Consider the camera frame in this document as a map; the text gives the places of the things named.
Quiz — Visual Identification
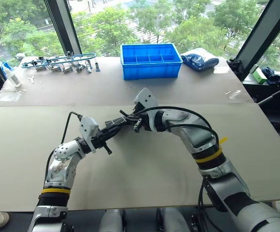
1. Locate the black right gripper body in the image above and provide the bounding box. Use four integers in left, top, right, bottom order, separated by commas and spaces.
130, 103, 151, 133

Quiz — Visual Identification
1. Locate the black window frame post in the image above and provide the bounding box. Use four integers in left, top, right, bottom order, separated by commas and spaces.
234, 0, 280, 82
43, 0, 83, 57

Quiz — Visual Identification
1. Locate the white glue bottle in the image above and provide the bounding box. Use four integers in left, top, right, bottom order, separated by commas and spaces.
3, 67, 22, 88

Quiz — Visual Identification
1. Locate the blue clip drying hanger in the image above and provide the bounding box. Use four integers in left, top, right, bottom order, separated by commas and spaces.
21, 51, 101, 74

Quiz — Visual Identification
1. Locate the clear plastic film scrap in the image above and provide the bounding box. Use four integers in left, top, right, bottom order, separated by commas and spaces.
0, 88, 28, 102
223, 89, 244, 100

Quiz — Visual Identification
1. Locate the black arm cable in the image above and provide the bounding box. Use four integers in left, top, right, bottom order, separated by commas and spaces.
134, 107, 221, 232
45, 111, 83, 181

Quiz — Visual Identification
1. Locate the black crumpled cloth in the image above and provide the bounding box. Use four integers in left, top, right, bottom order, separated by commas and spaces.
226, 58, 245, 75

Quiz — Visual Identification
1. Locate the green and white box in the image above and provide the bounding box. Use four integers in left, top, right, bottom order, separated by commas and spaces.
249, 64, 267, 85

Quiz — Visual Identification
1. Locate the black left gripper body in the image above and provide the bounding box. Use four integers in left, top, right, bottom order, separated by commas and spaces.
91, 131, 113, 156

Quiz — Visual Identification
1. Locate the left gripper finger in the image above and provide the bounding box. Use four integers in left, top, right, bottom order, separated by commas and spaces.
101, 130, 123, 142
98, 125, 122, 136

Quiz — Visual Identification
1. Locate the dark blue cloth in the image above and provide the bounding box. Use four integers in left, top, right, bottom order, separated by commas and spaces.
261, 67, 280, 86

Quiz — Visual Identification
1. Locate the grey rounded robot leg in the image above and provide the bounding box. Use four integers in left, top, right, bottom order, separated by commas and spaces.
100, 209, 124, 232
160, 207, 191, 232

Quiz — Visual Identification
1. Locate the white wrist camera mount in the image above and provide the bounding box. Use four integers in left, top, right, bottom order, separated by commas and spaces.
133, 87, 159, 132
79, 116, 99, 154

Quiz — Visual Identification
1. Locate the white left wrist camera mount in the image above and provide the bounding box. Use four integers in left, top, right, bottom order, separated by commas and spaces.
79, 116, 99, 154

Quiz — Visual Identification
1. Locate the blue plastic compartment bin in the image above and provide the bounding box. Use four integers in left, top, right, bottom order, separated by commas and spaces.
120, 43, 183, 80

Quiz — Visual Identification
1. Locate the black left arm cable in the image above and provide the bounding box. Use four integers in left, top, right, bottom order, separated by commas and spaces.
45, 111, 83, 181

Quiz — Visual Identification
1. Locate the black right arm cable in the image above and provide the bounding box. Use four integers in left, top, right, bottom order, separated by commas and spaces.
134, 107, 221, 232

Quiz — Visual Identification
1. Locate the blue crumpled plastic bag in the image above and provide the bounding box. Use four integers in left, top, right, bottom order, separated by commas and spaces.
180, 49, 220, 72

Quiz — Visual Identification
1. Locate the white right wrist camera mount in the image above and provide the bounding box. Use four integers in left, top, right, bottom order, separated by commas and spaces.
133, 87, 159, 132

